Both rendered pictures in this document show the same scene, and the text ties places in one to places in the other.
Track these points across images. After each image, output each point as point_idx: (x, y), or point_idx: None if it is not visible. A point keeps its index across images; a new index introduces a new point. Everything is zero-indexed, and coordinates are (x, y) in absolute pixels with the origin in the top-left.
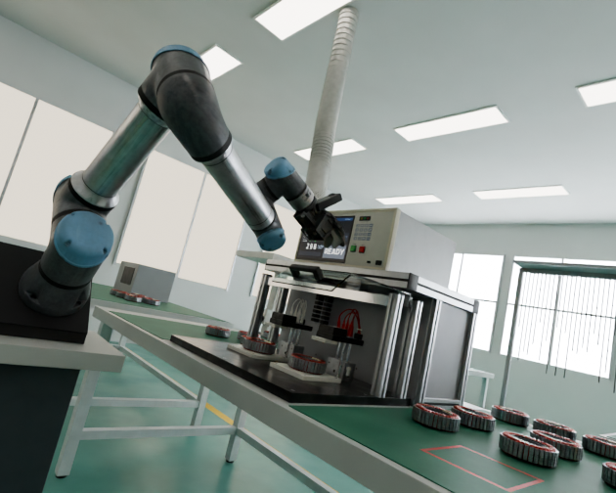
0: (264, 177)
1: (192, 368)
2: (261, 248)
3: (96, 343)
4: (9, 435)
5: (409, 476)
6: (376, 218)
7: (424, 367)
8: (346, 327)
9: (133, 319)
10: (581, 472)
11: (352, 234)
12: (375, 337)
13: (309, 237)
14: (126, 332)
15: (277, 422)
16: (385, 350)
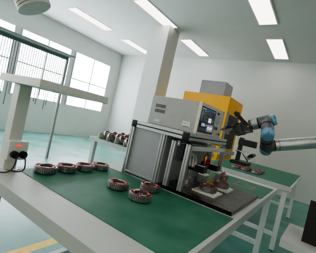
0: (273, 124)
1: (250, 214)
2: (266, 155)
3: (295, 231)
4: None
5: (270, 195)
6: (220, 115)
7: None
8: (204, 161)
9: (187, 237)
10: None
11: (214, 120)
12: (195, 159)
13: (235, 134)
14: (216, 242)
15: (262, 204)
16: (221, 167)
